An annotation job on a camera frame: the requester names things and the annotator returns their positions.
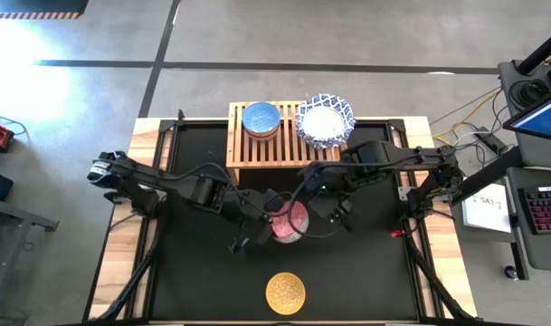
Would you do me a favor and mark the yellow and navy ceramic bowl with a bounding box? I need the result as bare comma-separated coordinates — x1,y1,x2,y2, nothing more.
264,272,307,317

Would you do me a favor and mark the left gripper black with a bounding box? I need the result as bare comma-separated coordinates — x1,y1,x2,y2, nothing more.
228,198,279,255

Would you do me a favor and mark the blue lit monitor screen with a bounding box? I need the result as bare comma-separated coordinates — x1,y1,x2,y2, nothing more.
502,85,551,145

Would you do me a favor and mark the black power strip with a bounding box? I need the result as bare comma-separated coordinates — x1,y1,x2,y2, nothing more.
473,126,505,156

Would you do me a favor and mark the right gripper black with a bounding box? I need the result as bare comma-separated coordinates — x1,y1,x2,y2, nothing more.
309,174,354,233

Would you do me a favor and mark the wooden slatted shelf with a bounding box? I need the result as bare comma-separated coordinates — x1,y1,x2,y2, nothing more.
224,100,348,186

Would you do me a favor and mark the hazard striped black mat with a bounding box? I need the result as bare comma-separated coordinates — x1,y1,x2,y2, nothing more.
0,0,90,20

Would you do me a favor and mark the black pole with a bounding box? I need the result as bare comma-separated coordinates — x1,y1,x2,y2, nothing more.
515,38,551,76

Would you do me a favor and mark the coiled black cable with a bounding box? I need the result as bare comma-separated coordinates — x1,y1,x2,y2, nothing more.
508,79,551,110

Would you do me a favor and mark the black table mat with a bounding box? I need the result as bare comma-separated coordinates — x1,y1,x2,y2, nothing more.
164,121,419,321

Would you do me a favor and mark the blue ceramic bowl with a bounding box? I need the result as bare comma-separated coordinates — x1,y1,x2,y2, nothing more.
242,101,282,137

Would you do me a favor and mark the backlit black keyboard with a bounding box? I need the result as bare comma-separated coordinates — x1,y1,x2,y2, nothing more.
518,185,551,235

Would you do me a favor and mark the grey side desk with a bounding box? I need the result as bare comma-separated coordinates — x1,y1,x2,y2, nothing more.
0,195,60,318

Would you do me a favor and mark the black aluminium rig frame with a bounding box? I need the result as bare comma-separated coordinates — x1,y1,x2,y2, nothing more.
82,108,480,326

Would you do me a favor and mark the grey equipment cart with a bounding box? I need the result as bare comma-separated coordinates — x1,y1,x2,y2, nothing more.
497,58,551,282

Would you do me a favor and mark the red floral ceramic bowl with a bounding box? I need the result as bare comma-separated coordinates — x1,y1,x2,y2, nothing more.
268,200,310,245

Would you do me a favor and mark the white paper sign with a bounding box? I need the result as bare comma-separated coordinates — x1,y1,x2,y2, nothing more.
461,182,514,235

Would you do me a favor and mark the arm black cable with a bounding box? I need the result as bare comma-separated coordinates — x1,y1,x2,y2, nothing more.
166,160,270,215
281,189,347,240

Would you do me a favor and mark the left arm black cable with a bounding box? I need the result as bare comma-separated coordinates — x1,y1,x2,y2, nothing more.
166,160,270,215

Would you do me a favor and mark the yellow floor cable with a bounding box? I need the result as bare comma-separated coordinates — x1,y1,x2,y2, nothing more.
437,86,503,137

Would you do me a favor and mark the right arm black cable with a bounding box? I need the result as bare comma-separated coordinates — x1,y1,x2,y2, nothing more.
281,189,347,240

